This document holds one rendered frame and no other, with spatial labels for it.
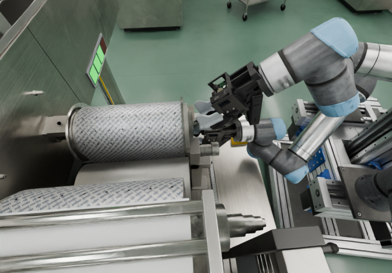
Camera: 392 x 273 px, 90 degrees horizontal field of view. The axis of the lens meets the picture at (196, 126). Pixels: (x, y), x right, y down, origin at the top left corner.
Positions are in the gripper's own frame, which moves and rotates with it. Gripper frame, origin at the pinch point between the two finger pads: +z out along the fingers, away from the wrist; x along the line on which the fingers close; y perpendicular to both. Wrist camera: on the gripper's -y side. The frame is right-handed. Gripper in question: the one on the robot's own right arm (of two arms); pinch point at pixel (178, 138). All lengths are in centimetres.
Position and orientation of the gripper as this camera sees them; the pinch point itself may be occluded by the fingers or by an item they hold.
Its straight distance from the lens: 67.3
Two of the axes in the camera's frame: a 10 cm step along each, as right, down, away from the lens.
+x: 0.8, 8.2, -5.7
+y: 0.0, -5.7, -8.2
